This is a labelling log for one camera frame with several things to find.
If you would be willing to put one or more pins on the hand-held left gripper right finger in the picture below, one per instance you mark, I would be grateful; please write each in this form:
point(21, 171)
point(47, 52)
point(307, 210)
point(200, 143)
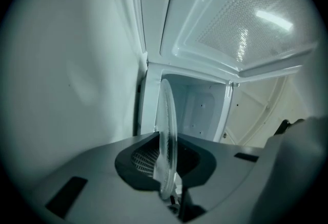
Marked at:
point(230, 174)

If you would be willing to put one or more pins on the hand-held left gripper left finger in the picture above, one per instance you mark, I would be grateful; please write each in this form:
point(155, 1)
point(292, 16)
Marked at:
point(102, 187)

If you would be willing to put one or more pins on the clear glass plate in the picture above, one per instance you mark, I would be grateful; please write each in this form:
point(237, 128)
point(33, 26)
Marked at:
point(167, 115)

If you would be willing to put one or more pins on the white microwave oven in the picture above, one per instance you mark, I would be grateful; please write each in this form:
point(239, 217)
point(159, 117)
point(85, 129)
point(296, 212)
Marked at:
point(200, 105)

